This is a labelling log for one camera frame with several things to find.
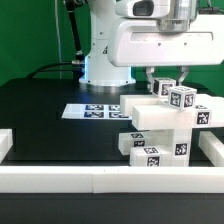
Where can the white tagged cube nut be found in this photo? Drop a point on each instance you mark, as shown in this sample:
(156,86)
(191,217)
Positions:
(161,86)
(181,97)

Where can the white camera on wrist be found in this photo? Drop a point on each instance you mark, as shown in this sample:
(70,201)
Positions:
(143,8)

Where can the white chair back frame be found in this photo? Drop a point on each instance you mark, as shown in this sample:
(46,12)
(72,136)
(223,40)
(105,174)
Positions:
(151,113)

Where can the white front fence bar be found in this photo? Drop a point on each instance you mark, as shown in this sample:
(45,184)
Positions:
(68,179)

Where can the white right fence bar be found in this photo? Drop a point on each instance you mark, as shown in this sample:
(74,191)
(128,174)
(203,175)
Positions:
(212,147)

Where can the white sheet with tags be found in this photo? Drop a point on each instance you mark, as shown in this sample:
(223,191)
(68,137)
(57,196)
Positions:
(93,111)

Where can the white left fence bar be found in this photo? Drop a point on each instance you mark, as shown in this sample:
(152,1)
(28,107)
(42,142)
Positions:
(6,142)

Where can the white chair seat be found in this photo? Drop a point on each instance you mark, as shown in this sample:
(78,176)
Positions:
(175,145)

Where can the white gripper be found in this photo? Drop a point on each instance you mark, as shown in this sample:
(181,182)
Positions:
(139,43)

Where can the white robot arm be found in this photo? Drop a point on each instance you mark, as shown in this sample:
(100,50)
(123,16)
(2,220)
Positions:
(99,71)

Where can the white fence bar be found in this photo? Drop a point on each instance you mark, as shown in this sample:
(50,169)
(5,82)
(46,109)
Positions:
(68,179)
(212,147)
(6,142)

